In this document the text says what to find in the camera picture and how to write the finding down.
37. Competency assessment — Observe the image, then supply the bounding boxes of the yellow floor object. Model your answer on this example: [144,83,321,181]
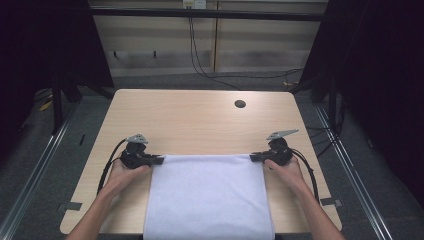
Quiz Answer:
[39,99,54,113]

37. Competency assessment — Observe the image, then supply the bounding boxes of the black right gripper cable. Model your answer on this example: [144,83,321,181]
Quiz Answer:
[290,147,322,204]

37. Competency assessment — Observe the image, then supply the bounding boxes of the white towel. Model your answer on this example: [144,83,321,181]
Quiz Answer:
[142,153,277,240]

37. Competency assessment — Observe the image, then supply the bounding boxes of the black floor cables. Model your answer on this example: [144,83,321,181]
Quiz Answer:
[305,124,339,158]

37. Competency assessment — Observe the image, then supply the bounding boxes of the dark curtain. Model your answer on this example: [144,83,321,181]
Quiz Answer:
[298,0,424,209]
[0,0,115,164]

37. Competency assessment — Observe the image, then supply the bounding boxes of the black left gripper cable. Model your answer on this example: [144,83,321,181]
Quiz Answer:
[95,138,128,197]

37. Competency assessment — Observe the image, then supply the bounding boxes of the black horizontal frame bar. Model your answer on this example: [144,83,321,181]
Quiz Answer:
[89,7,328,22]

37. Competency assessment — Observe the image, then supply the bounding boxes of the person's left hand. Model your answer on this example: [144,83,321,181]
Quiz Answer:
[104,159,152,198]

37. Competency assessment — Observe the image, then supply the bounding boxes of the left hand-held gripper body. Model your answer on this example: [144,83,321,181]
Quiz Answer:
[119,133,158,170]

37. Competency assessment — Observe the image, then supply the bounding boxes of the black metal stand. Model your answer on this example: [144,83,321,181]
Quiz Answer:
[50,74,65,135]

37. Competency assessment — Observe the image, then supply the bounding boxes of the person's right hand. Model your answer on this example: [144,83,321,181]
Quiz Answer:
[262,155,310,198]

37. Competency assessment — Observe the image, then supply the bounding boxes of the grey tape strip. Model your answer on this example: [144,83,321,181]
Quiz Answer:
[319,197,343,208]
[57,201,83,212]

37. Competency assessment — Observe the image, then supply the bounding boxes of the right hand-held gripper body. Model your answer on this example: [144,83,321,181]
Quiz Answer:
[261,128,300,167]

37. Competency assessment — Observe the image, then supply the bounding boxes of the metal floor rail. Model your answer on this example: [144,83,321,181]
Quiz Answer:
[0,101,81,240]
[313,103,395,240]

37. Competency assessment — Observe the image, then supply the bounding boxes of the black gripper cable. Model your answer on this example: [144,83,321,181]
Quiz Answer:
[95,138,128,197]
[290,147,322,204]

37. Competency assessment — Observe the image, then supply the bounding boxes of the white wall socket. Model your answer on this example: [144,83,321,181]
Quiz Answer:
[182,0,208,10]

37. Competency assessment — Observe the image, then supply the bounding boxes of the black hanging wall cable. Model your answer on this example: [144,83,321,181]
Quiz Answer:
[187,15,305,91]

